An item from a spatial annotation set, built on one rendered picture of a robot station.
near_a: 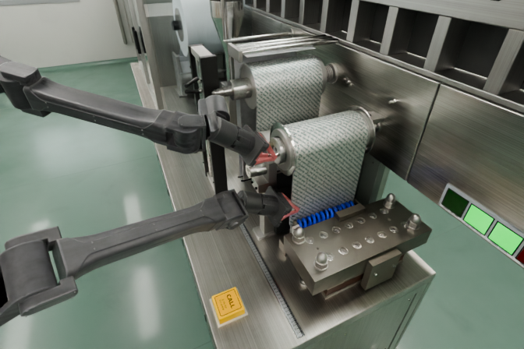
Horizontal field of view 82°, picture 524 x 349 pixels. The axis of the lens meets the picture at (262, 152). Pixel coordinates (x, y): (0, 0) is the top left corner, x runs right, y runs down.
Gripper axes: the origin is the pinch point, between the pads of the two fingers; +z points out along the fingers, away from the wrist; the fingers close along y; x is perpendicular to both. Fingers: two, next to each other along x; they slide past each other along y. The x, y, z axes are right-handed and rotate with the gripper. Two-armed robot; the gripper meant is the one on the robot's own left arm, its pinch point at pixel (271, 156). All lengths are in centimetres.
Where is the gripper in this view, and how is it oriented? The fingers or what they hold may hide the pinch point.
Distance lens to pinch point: 78.4
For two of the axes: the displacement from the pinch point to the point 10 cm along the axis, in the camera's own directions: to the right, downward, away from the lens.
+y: 4.5, 5.2, -7.3
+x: 5.7, -7.9, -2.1
